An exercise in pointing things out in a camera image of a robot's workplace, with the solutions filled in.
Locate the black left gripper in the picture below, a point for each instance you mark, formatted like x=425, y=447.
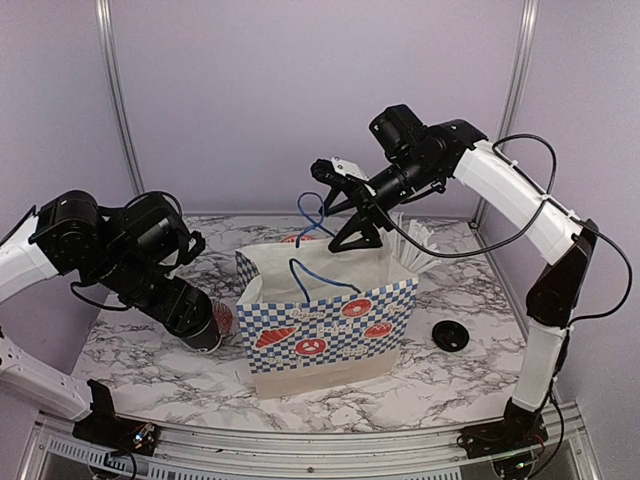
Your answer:
x=175, y=308

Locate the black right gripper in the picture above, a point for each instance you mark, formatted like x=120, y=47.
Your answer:
x=367, y=205

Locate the black paper coffee cup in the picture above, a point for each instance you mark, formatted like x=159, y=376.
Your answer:
x=204, y=341

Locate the blue checkered paper bag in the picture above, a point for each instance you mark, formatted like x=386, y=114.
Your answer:
x=311, y=319

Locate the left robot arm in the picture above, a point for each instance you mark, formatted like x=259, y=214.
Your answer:
x=132, y=250

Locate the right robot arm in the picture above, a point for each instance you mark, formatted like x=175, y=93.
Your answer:
x=422, y=158

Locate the red patterned bowl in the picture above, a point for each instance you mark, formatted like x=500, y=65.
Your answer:
x=295, y=238
x=224, y=317

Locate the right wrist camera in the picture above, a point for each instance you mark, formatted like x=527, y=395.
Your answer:
x=338, y=173

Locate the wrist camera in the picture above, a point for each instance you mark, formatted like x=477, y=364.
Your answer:
x=190, y=246
x=338, y=173

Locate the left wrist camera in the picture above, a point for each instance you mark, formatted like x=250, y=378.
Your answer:
x=190, y=246

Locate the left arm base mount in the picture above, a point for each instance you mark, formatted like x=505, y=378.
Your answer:
x=102, y=426

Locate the right aluminium frame post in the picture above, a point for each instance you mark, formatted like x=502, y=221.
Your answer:
x=521, y=64

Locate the aluminium frame post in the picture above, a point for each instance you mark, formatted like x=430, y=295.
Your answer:
x=521, y=64
x=109, y=52

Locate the aluminium front rail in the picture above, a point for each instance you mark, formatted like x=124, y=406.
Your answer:
x=190, y=452

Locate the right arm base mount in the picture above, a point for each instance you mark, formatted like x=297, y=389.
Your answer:
x=500, y=437

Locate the left aluminium frame post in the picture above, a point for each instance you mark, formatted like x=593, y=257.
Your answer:
x=109, y=52

